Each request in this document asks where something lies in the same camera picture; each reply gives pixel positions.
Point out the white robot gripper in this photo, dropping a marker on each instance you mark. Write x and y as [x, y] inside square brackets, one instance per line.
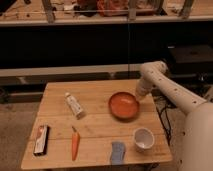
[139, 95]

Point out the orange ceramic bowl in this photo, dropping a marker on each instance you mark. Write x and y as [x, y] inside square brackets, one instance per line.
[123, 105]

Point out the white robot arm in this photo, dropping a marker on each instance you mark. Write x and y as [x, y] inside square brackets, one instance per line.
[197, 147]

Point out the white cup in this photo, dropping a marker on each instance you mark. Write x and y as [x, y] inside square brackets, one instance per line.
[143, 139]

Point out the wooden table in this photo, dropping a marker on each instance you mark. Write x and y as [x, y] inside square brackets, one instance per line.
[97, 128]

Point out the black box right background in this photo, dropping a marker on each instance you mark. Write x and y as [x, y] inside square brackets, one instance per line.
[191, 59]

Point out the blue sponge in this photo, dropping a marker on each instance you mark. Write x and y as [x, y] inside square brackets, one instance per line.
[118, 153]

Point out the white tube bottle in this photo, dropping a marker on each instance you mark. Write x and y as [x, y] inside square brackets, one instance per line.
[75, 106]

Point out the orange carrot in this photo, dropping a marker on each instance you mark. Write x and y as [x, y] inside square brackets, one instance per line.
[75, 143]

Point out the orange object on shelf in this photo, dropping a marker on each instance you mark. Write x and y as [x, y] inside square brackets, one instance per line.
[112, 7]

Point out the black and red box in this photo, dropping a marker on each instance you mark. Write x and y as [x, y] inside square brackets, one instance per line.
[40, 146]

